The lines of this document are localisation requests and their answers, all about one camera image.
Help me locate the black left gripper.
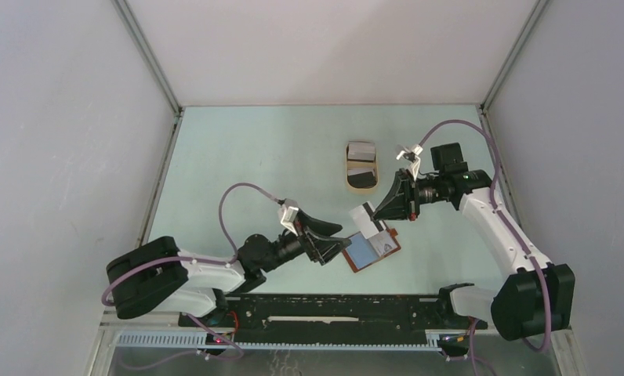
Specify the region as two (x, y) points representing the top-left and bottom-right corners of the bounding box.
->
(260, 208), (350, 273)

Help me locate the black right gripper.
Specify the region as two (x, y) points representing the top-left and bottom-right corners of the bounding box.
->
(371, 168), (444, 221)

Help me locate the brown leather card holder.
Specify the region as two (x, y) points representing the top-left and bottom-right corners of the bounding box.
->
(343, 226), (401, 273)

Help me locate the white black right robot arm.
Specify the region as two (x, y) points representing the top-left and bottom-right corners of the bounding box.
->
(371, 143), (575, 341)

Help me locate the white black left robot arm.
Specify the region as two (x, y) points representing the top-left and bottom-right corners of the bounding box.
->
(102, 211), (351, 327)

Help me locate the black card in tray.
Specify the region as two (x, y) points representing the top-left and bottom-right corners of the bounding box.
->
(347, 170), (378, 190)

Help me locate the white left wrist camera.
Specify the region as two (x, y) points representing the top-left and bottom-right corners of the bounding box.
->
(278, 198), (299, 235)

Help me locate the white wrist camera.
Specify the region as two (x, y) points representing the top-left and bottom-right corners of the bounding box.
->
(278, 198), (299, 235)
(396, 143), (423, 180)

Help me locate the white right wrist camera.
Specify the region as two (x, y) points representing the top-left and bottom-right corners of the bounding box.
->
(396, 143), (423, 180)

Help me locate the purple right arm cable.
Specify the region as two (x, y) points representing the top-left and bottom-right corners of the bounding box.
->
(418, 119), (553, 354)

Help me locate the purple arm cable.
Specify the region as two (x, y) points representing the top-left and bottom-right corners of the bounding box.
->
(418, 119), (553, 354)
(101, 183), (287, 307)

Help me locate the aluminium frame rail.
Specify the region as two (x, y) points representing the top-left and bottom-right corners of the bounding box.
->
(99, 295), (573, 354)

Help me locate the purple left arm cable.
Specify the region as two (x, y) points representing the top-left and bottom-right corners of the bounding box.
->
(101, 183), (287, 307)

